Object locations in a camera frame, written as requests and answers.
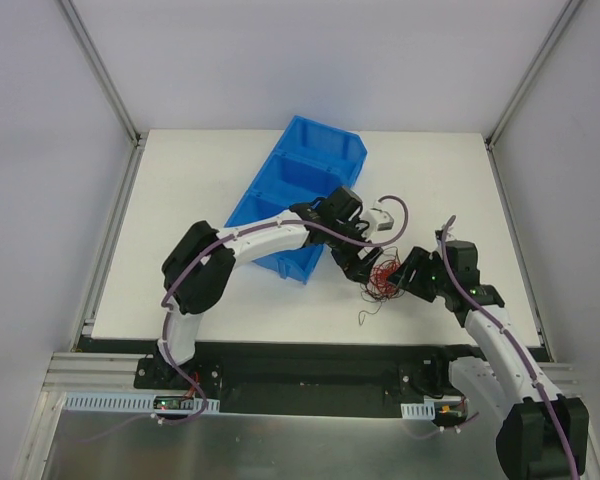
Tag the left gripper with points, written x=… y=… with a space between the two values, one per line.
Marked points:
x=353 y=260

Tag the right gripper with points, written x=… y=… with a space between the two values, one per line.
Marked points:
x=412 y=272

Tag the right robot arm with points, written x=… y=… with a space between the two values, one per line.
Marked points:
x=540 y=433

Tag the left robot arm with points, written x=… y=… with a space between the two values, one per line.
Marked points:
x=197 y=271

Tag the blue plastic compartment bin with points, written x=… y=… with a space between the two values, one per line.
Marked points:
x=310 y=160

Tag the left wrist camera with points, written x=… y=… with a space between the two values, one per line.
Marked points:
x=376 y=219

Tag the right white cable duct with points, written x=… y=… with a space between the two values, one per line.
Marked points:
x=418 y=411

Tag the white cable duct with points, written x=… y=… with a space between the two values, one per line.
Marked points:
x=418 y=411
x=138 y=403

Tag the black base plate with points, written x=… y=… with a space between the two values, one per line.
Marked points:
x=360 y=381

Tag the left white cable duct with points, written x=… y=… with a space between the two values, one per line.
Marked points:
x=138 y=403

